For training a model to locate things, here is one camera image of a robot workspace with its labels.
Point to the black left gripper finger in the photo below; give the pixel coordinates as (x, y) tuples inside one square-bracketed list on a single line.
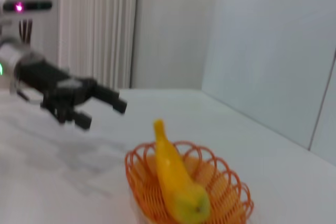
[(110, 98), (82, 120)]

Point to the yellow banana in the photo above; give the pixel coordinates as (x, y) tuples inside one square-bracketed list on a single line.
[(176, 176)]

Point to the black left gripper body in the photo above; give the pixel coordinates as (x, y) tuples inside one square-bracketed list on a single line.
[(52, 82)]

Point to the white ribbed radiator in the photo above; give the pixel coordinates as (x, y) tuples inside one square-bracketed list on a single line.
[(99, 24)]

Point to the dried branch plant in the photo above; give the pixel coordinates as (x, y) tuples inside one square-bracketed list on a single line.
[(26, 30)]

